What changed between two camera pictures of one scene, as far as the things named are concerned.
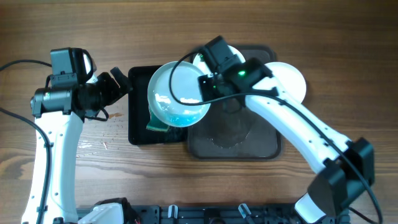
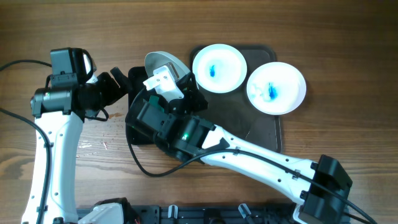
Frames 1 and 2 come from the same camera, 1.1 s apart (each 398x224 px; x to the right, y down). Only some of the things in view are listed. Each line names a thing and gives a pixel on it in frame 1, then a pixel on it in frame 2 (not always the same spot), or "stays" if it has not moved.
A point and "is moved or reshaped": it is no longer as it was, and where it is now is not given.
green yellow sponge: (155, 124) is moved or reshaped
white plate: (290, 84) stays
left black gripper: (113, 91) stays
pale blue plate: (185, 84) is moved or reshaped
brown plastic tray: (231, 130) stays
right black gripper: (204, 83) -> (189, 88)
